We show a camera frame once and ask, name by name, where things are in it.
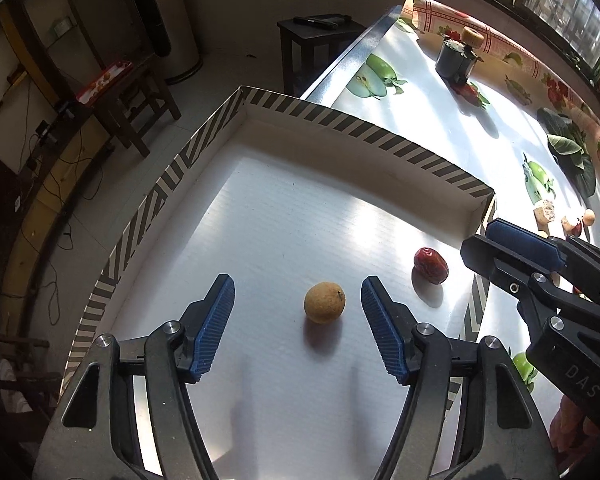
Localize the dark jar with cork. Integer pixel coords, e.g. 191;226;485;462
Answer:
436;26;484;86

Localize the fruit-print tablecloth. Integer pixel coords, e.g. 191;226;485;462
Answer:
299;0;600;461

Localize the dark wooden stool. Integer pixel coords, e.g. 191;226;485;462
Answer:
276;18;365;96

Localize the striped white cardboard tray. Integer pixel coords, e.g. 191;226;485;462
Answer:
66;87;493;479

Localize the green leafy vegetable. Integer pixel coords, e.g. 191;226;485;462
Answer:
536;107;596;200

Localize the wooden chair with red cushion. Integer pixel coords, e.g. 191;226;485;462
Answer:
76;54;182;158

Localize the beige puffed rice cake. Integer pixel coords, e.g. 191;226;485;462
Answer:
533;200;555;226

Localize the tan longan fruit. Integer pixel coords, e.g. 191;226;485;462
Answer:
303;282;346;324

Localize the red jujube date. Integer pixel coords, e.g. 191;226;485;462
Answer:
414;247;449;285

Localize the black remote control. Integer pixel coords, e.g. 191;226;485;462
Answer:
292;13;352;30

